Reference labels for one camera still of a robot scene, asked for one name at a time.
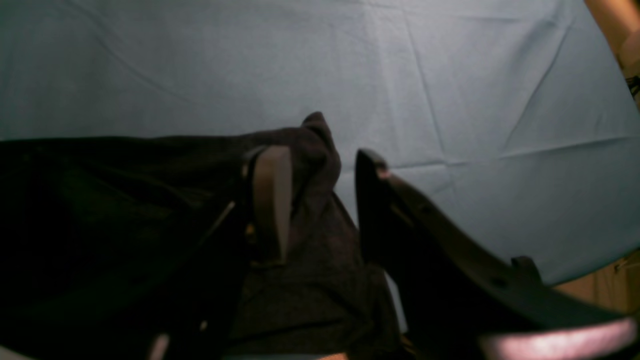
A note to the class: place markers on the dark grey T-shirt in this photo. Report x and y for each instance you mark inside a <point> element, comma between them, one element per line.
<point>325,299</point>

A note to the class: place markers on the right gripper silver right finger image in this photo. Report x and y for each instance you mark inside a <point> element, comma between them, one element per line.
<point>462,303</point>

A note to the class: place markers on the teal table cloth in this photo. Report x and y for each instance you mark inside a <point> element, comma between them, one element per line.
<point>512,115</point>

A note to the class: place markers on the right gripper black padded left finger image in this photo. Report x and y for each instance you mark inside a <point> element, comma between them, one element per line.
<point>135,252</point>

